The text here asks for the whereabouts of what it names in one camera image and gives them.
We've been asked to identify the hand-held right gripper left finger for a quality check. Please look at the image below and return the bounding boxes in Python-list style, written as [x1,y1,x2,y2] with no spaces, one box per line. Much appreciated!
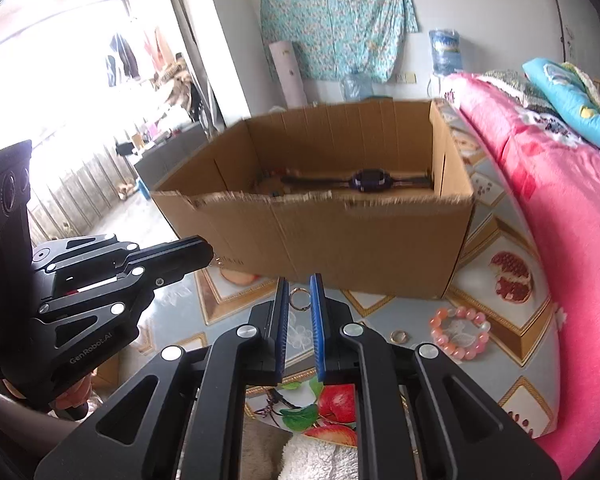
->
[34,276,291,480]

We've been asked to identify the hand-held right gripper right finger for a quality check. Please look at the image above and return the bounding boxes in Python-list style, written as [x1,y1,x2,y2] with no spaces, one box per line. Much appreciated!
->
[310,272,563,480]

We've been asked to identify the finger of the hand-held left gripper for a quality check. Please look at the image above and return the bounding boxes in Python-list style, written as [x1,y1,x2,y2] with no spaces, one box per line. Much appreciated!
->
[40,255,212,317]
[32,234,213,273]

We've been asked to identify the brown cardboard box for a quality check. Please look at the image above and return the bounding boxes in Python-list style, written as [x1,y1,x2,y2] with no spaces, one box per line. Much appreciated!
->
[150,99,477,301]

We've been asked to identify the pink bead bracelet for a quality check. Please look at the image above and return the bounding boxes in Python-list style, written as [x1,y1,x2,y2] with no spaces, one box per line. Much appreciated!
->
[429,306,492,362]

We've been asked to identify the pink and black watch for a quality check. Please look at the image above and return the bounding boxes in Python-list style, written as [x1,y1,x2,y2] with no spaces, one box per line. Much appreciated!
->
[280,167,433,193]

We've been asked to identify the person's left forearm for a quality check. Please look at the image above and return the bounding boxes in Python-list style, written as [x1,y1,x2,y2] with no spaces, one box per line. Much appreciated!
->
[0,382,81,480]

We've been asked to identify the person's left hand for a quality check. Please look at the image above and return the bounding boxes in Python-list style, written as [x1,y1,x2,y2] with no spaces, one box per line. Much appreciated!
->
[54,374,98,409]

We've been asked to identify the dark grey cabinet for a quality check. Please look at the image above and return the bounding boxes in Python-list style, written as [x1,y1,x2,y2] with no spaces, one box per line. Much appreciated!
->
[132,122,211,196]

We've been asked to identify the white fluffy clothing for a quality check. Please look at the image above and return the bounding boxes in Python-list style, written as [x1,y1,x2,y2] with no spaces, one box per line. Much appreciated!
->
[245,415,361,480]

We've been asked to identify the dark hanging clothes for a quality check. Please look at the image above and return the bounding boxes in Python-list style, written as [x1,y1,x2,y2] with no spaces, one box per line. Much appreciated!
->
[105,32,138,81]

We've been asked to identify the white paper roll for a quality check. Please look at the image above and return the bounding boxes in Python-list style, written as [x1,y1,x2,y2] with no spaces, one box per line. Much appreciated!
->
[268,41,307,108]

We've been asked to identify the pink hanging clothes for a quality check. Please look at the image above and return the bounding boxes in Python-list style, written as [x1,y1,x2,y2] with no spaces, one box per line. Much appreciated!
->
[142,25,173,68]

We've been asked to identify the pink floral blanket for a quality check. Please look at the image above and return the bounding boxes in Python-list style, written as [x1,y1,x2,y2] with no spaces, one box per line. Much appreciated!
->
[442,72,600,480]

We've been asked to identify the blue water bottle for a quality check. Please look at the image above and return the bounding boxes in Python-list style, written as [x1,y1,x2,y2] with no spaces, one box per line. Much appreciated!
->
[427,29,463,77]

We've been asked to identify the grey lace blanket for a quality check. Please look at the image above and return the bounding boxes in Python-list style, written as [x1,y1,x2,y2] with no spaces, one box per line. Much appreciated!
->
[480,69,556,111]

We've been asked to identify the teal floral wall cloth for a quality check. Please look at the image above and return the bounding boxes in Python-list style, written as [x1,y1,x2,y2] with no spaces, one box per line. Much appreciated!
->
[257,0,421,83]

